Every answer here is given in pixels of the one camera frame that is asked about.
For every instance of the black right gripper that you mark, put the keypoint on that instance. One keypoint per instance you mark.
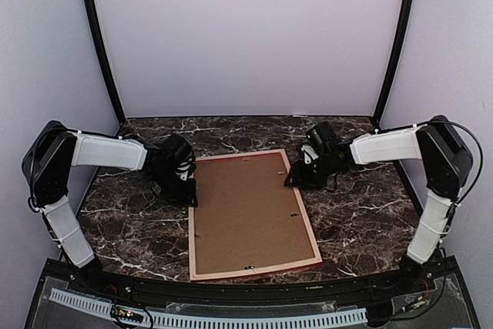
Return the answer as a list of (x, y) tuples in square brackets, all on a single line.
[(300, 178)]

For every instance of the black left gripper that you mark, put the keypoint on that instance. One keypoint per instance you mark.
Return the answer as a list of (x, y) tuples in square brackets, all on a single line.
[(185, 199)]

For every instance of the brown frame backing board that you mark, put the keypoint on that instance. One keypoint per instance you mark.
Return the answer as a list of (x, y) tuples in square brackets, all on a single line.
[(246, 217)]

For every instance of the wooden red-edged picture frame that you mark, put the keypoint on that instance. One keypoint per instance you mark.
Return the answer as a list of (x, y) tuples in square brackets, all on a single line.
[(192, 252)]

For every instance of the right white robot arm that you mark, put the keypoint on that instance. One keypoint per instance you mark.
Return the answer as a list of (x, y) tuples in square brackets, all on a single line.
[(445, 156)]

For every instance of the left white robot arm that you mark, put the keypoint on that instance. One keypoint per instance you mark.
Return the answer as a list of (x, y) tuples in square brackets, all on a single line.
[(58, 150)]

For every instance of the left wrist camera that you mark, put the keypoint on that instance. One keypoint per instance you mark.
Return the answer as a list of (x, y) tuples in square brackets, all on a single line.
[(186, 169)]

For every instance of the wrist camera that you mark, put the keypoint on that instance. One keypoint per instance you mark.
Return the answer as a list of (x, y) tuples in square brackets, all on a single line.
[(186, 169), (308, 154)]

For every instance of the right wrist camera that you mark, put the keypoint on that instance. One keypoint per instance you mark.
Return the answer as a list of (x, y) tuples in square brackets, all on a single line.
[(308, 154)]

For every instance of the white slotted cable duct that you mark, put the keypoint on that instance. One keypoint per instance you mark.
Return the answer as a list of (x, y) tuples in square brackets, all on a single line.
[(216, 318)]

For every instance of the black front rail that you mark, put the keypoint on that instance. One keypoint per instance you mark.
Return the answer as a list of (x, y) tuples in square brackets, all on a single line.
[(371, 290)]

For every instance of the left black corner post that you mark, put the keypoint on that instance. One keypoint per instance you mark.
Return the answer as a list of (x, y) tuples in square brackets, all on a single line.
[(103, 59)]

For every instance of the black corner post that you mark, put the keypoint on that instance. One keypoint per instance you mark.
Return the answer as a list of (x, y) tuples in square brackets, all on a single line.
[(393, 61), (103, 59)]

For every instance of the right black corner post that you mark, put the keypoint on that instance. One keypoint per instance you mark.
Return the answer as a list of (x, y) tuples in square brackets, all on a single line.
[(393, 61)]

